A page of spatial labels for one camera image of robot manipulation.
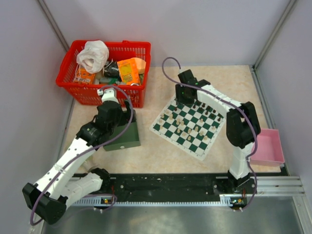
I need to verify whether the green white chess mat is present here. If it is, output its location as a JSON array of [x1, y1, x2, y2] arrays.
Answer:
[[150, 96, 225, 161]]

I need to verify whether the red plastic shopping basket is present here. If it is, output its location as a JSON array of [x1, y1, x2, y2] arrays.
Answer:
[[56, 39, 152, 109]]

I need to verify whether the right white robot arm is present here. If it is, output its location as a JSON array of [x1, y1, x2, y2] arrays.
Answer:
[[175, 69, 261, 193]]

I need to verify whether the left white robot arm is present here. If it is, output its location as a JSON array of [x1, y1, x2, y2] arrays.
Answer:
[[22, 85, 135, 226]]

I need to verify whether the orange yellow snack package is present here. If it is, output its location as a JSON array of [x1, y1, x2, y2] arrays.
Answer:
[[117, 58, 141, 85]]

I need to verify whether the pink plastic tray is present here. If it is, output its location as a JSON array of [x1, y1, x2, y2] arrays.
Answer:
[[250, 129, 285, 167]]

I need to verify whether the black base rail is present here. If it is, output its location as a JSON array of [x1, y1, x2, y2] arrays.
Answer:
[[82, 172, 259, 203]]

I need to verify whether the white crumpled plastic bag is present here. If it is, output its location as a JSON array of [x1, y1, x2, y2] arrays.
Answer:
[[76, 40, 109, 74]]

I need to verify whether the dark green plastic tray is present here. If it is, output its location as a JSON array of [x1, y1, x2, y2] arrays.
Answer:
[[103, 116, 141, 151]]

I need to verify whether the peach sponge block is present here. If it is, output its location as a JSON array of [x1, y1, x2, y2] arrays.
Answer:
[[134, 57, 146, 74]]

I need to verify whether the black wrapped bundle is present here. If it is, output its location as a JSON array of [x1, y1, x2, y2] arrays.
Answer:
[[102, 59, 120, 78]]

